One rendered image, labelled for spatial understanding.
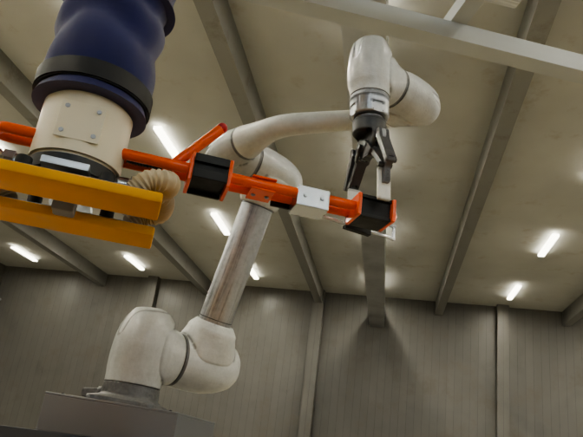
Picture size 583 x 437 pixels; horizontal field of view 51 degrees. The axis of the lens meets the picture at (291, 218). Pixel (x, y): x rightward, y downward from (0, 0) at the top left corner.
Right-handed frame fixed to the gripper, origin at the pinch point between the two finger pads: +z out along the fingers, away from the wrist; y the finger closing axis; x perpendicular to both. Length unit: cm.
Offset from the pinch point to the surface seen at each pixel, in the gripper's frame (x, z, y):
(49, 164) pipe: -64, 7, 7
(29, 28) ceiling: -147, -404, -618
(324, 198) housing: -11.7, 1.6, 3.1
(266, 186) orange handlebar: -23.6, 0.9, 1.4
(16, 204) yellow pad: -69, 9, -10
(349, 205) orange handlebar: -6.0, 2.3, 3.1
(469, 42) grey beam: 137, -169, -138
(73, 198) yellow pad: -59, 11, 3
